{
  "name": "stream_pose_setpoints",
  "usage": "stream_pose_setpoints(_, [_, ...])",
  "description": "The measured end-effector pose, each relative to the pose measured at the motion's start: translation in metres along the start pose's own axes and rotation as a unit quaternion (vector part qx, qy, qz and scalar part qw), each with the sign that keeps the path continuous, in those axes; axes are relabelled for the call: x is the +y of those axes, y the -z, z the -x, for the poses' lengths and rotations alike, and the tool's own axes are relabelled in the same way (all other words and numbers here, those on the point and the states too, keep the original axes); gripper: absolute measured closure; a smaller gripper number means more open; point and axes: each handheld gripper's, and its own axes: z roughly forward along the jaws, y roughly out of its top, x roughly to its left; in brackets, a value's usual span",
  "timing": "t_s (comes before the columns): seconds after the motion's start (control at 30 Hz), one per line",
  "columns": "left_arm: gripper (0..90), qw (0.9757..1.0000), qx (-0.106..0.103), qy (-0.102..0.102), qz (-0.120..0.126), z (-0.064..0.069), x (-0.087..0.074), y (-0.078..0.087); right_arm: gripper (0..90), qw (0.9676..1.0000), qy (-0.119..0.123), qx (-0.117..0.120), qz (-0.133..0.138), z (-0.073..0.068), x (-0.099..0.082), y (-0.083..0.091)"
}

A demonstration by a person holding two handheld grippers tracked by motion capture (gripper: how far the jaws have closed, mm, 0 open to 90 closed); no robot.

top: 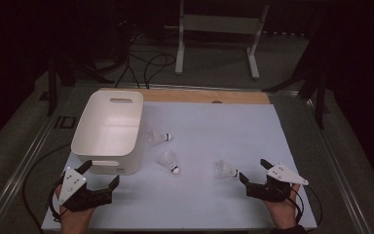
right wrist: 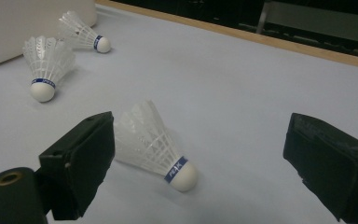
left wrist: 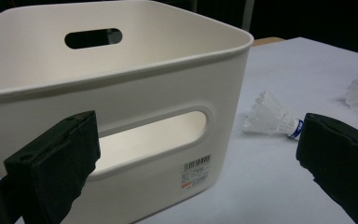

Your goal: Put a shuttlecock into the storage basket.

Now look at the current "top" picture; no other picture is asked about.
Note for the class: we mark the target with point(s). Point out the person's right hand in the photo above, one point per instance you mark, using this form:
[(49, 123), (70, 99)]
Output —
[(282, 214)]

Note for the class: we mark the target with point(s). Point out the white table cover sheet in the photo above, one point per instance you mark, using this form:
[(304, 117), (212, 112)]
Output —
[(207, 136)]

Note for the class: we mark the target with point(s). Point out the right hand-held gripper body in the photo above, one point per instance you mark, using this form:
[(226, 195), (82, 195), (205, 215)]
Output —
[(272, 191)]

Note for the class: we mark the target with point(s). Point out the white feather shuttlecock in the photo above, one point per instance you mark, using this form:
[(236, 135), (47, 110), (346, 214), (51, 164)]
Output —
[(224, 169), (168, 160), (158, 137)]

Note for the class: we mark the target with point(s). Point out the person's left hand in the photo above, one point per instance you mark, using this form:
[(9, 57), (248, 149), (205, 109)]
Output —
[(76, 222)]

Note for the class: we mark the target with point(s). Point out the black stand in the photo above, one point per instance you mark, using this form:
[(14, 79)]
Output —
[(52, 91), (320, 104)]

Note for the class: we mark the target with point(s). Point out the white plastic storage bin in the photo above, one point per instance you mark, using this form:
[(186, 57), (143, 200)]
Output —
[(107, 130)]

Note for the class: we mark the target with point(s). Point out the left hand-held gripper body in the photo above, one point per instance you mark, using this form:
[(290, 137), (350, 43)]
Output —
[(73, 185)]

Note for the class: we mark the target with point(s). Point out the white metal stand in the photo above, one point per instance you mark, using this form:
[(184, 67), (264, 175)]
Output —
[(220, 24)]

